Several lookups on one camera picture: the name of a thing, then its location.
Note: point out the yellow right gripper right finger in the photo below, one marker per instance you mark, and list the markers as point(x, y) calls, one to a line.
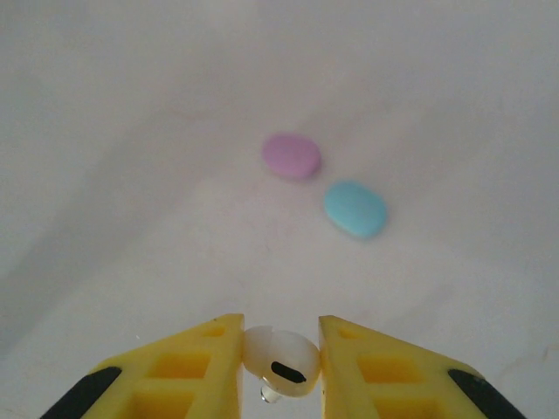
point(393, 379)

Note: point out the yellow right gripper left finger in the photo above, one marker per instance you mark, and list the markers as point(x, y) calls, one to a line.
point(174, 371)

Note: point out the white earbud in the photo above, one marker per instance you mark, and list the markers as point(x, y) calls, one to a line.
point(288, 349)

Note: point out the blue earbud charging case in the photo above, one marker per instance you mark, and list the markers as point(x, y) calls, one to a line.
point(356, 209)

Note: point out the pink earbud charging case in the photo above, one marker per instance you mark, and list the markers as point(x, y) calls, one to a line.
point(290, 155)

